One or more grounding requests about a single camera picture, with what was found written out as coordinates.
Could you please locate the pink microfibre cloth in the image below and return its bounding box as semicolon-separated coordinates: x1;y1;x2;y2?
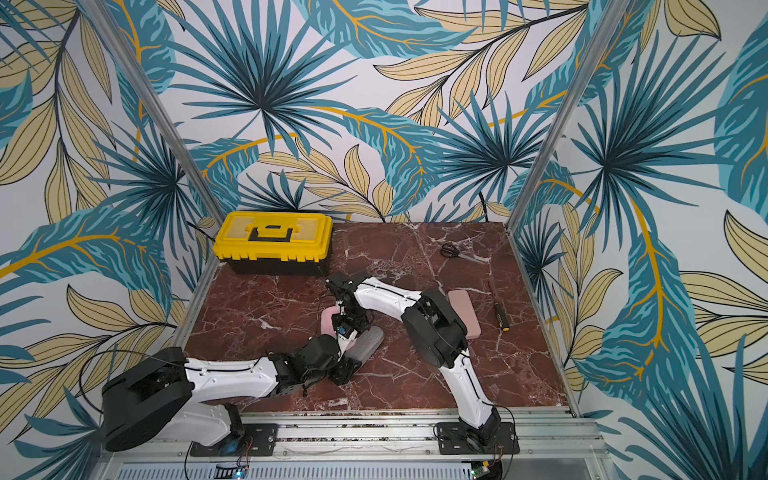
320;305;340;337

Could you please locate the grey fabric eyeglass case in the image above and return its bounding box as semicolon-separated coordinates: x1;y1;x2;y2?
345;326;385;364

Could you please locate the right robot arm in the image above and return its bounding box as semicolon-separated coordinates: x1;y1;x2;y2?
325;274;501;436

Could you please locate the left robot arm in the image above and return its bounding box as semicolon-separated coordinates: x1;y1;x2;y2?
102;327;383;456

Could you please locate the yellow black toolbox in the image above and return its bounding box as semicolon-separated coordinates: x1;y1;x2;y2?
213;211;333;277

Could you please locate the black yellow screwdriver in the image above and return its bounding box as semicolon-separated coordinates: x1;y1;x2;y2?
494;303;510;332

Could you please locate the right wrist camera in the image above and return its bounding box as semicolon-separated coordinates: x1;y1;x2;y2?
326;272;369;302

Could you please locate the aluminium front rail frame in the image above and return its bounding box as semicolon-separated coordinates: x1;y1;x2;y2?
91;407;619;479

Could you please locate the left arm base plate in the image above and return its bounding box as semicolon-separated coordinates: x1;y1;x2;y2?
191;424;278;457

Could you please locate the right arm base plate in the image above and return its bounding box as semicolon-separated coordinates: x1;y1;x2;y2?
433;422;520;456

